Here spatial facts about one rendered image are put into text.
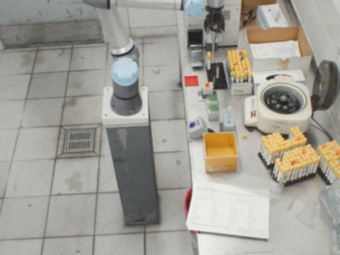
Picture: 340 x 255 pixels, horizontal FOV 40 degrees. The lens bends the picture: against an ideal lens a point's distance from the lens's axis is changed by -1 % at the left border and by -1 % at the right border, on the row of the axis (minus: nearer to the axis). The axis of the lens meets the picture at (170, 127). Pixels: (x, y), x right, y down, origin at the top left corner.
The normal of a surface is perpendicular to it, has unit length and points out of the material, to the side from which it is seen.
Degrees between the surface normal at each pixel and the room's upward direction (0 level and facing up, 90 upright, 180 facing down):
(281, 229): 0
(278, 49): 1
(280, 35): 88
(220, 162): 90
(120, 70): 9
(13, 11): 90
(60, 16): 90
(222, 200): 0
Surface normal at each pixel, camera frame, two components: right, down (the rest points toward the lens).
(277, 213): -0.04, -0.67
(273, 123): -0.11, 0.74
